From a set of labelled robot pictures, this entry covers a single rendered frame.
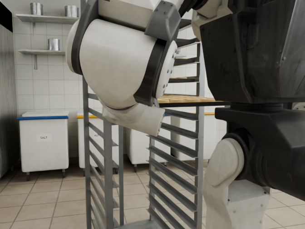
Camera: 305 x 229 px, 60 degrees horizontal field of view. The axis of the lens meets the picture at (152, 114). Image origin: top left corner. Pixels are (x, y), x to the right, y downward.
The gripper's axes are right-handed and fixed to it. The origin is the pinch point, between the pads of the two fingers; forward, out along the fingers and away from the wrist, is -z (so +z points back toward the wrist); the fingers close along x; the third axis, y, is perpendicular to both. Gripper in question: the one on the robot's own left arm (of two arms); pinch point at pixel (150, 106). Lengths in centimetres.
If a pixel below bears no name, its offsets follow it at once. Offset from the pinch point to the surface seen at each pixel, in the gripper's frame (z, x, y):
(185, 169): -53, -37, -11
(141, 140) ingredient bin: -242, -65, 47
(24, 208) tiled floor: -130, -106, 136
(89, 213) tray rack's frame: -75, -77, 52
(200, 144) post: -45, -22, -18
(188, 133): -53, -18, -12
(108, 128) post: -22.9, -11.5, 20.9
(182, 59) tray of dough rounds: -43.8, 17.9, -8.7
